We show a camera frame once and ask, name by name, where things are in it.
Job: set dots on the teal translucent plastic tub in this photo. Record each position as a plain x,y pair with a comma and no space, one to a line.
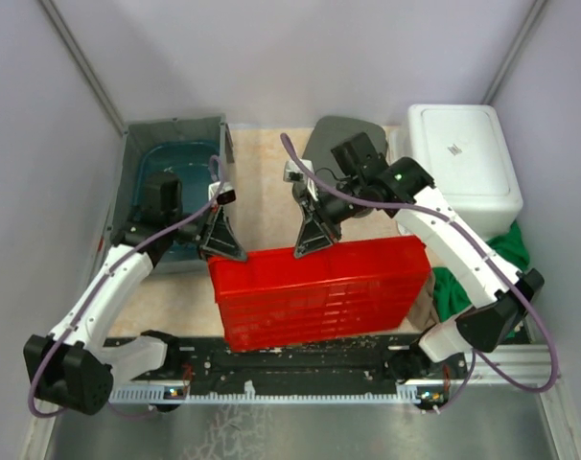
188,160

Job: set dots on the aluminium rail frame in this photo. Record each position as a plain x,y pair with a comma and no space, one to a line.
527,364

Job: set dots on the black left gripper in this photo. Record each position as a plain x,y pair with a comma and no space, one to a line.
214,235

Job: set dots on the brown striped sock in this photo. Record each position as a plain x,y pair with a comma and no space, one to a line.
423,313

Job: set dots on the green cloth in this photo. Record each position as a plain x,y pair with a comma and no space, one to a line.
450,297

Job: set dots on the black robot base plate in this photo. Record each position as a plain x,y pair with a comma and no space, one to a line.
367,369

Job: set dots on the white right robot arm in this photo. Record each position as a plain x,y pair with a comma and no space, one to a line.
500,293

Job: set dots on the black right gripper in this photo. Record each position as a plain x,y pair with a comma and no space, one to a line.
313,235

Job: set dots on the large white plastic container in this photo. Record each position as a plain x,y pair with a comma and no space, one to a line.
462,146

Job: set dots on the grey plastic crate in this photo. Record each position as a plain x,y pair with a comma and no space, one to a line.
132,144

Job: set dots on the grey-green plastic tub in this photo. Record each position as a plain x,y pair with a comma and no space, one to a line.
329,132

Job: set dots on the red plastic crate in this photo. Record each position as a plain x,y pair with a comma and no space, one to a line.
274,299

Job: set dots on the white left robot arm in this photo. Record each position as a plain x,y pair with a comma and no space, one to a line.
71,366

